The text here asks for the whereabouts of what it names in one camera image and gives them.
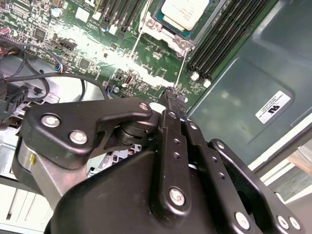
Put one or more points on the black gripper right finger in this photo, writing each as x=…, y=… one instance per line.
x=212, y=156

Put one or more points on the metal socket cover frame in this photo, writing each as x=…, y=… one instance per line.
x=156, y=76

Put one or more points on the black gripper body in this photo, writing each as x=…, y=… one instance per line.
x=109, y=200

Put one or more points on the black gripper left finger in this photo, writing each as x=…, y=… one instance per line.
x=171, y=158

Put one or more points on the silver square CPU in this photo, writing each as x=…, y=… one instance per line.
x=182, y=12

